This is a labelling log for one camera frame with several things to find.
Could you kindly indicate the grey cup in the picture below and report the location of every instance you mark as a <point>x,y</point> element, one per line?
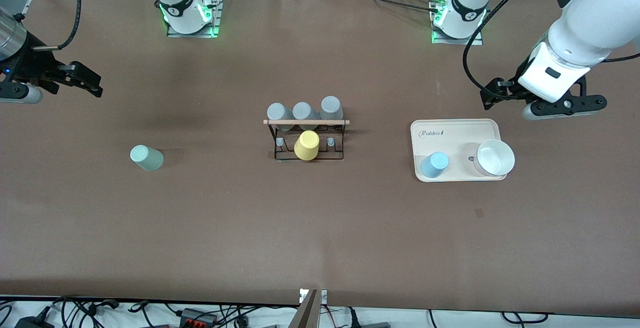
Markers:
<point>331,107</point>
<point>279,114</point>
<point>303,112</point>

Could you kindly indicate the pale green cup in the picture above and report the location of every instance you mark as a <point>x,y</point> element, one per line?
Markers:
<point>147,158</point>

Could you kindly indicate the white camera bracket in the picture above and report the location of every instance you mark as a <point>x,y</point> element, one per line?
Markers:
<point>324,296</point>

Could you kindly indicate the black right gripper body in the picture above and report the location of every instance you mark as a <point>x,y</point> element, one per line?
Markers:
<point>31,65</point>

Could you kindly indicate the black box red connectors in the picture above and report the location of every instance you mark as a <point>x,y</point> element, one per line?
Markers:
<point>197,316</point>

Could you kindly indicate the yellow cup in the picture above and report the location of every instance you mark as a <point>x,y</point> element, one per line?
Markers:
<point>307,146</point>

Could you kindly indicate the light blue cup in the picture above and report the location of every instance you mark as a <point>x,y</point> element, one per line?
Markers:
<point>434,164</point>

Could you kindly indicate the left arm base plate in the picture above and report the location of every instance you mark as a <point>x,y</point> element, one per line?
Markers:
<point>475,41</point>

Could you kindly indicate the brown wooden pole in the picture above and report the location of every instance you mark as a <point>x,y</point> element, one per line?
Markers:
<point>305,315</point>

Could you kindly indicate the black power adapter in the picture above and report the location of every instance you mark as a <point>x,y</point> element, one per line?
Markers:
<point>32,323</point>

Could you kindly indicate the beige rabbit tray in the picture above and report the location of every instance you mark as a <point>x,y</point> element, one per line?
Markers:
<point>450,141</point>

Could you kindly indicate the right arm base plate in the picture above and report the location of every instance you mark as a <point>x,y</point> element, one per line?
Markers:
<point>216,13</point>

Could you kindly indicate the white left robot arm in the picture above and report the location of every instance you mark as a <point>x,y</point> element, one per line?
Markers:
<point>585,23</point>

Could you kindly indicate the white bowl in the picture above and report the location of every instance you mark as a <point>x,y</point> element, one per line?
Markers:
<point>495,157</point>

